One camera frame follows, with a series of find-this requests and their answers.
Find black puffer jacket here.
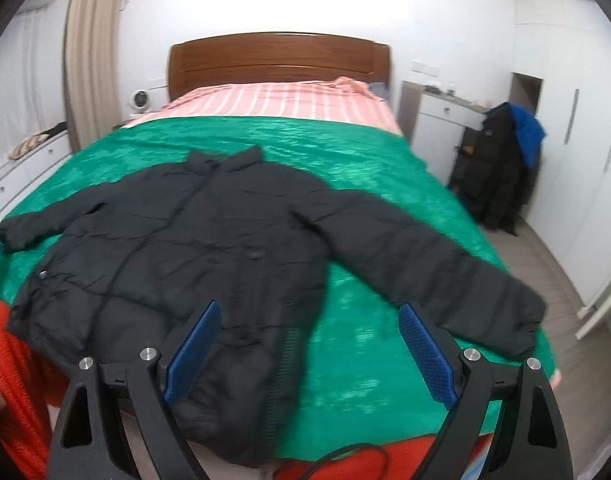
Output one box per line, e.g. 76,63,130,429
0,148,546,467

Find green velvet bedspread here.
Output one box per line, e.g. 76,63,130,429
0,115,558,463

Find black coat on chair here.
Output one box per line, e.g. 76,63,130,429
450,102,542,235

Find white wardrobe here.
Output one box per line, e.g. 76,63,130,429
514,0,611,307

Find white bedside cabinet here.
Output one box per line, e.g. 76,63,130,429
398,81,487,186

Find white low drawer cabinet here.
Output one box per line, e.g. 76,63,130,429
0,131,72,222

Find blue garment on chair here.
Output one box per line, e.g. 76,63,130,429
509,103,546,168

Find pink striped bed sheet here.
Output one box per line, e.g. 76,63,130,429
126,77,402,136

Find brown wooden headboard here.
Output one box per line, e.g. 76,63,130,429
168,32,391,101

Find white sheer curtain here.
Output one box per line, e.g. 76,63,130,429
0,4,66,166

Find beige curtain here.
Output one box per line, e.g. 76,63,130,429
63,0,122,152

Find black cable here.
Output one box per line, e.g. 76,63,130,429
294,442,391,480

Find braided rope item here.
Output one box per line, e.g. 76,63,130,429
8,133,50,162

